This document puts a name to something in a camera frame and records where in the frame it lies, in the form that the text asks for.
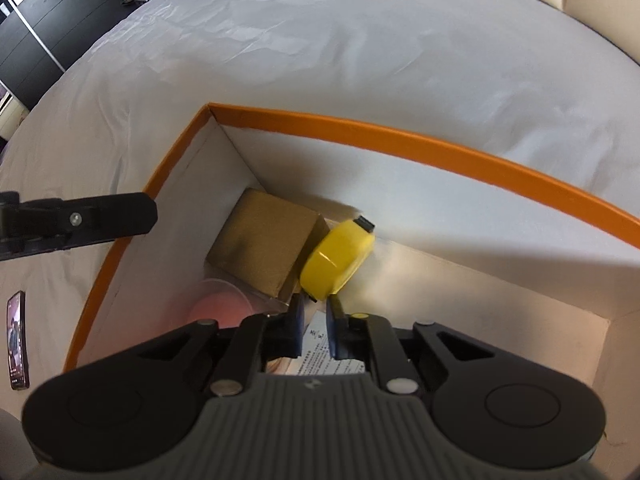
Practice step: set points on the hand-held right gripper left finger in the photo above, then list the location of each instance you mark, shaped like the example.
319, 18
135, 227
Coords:
299, 325

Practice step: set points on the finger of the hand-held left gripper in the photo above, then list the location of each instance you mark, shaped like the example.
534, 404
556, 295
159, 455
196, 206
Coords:
110, 215

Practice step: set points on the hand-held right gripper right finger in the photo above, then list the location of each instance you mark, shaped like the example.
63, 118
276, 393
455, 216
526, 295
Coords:
334, 332

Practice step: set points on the white printed carton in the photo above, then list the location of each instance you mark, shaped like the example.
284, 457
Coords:
316, 340

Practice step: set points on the yellow tape measure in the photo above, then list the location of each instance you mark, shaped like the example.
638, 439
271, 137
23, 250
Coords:
335, 255

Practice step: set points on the clear round container pink contents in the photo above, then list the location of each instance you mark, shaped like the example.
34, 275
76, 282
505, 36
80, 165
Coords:
220, 305

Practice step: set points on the brown cardboard box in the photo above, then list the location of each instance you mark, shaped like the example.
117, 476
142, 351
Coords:
265, 240

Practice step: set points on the orange cardboard box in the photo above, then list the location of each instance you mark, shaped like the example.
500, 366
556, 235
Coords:
450, 220

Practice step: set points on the black smartphone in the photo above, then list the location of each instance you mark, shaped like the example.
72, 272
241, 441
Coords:
16, 345

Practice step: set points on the black wardrobe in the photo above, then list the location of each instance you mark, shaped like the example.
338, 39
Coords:
40, 45

